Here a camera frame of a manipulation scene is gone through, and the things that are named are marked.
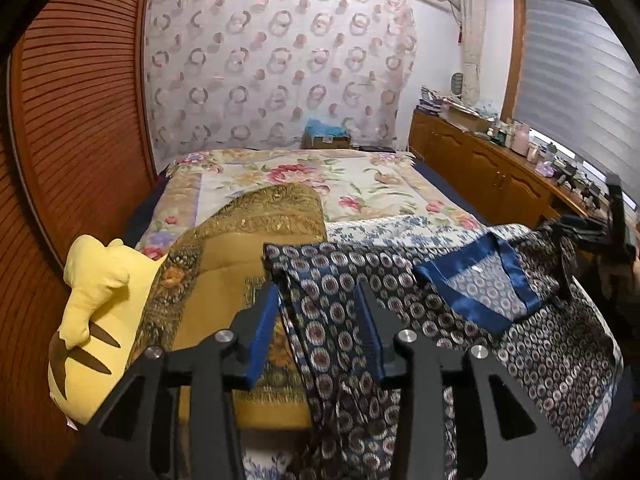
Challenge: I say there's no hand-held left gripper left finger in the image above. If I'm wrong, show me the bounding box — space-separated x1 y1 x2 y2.
75 282 281 480

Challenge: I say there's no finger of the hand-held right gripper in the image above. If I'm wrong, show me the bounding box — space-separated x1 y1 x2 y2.
549 231 604 257
559 215 607 232

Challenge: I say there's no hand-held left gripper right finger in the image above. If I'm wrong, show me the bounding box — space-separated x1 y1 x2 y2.
352 280 581 480

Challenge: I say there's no navy patterned pajama top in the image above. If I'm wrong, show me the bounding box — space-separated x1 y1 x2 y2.
262 222 623 480

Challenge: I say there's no gold patterned pillow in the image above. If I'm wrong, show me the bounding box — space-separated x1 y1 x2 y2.
127 183 328 431

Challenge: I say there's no blue floral white cloth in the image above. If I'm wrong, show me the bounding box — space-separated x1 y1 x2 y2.
240 214 628 480

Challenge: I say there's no wooden sideboard cabinet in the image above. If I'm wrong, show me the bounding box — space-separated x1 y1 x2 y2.
409 110 608 233

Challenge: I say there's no grey window blind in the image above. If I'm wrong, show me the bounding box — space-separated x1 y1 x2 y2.
515 0 640 196

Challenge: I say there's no floral bedspread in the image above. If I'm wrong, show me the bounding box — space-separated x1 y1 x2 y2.
135 149 488 261

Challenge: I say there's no yellow plush toy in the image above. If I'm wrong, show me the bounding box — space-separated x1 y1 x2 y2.
47 234 168 423

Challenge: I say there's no pile of papers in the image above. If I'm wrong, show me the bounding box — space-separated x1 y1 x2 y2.
417 85 496 131

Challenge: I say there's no tied floral curtain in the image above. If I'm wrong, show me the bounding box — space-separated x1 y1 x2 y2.
457 0 488 103

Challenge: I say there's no circle-patterned sheer curtain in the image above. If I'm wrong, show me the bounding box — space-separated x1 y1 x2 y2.
145 0 418 158

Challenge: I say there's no wooden louvered wardrobe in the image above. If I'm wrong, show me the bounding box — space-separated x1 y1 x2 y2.
0 0 160 480

